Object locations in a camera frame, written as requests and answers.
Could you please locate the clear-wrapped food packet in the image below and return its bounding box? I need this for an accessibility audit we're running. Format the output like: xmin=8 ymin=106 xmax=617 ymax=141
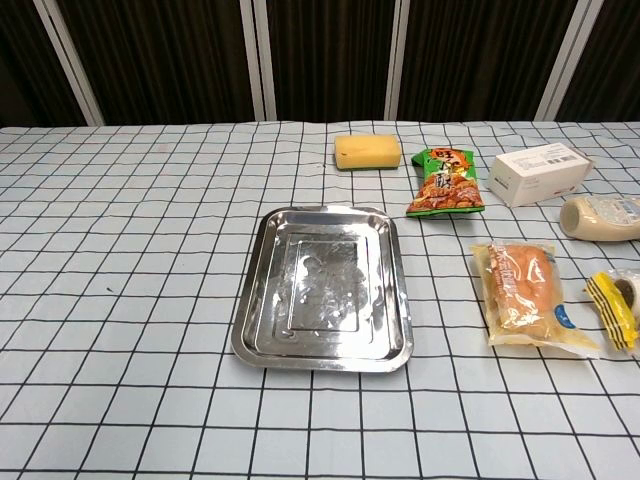
xmin=472 ymin=240 xmax=601 ymax=359

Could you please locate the stainless steel tray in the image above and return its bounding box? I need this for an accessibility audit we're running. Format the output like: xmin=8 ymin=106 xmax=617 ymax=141
xmin=230 ymin=203 xmax=416 ymax=374

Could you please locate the yellow sponge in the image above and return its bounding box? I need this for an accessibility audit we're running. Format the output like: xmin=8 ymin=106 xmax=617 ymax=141
xmin=333 ymin=133 xmax=404 ymax=172

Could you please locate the green orange snack bag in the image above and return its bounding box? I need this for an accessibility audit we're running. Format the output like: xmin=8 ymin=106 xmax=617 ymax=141
xmin=404 ymin=147 xmax=487 ymax=220

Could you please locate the blue checked tablecloth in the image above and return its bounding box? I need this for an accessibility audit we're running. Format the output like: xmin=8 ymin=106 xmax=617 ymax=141
xmin=0 ymin=119 xmax=640 ymax=480

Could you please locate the white cardboard box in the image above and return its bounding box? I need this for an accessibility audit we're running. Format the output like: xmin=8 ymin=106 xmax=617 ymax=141
xmin=487 ymin=141 xmax=596 ymax=208

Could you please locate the beige squeeze sauce bottle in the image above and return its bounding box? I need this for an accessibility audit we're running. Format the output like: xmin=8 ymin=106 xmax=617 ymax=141
xmin=558 ymin=195 xmax=640 ymax=244

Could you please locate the white partition frame post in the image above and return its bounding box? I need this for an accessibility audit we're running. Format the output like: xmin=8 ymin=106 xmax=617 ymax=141
xmin=384 ymin=0 xmax=416 ymax=121
xmin=32 ymin=0 xmax=106 ymax=126
xmin=238 ymin=0 xmax=279 ymax=122
xmin=534 ymin=0 xmax=594 ymax=122

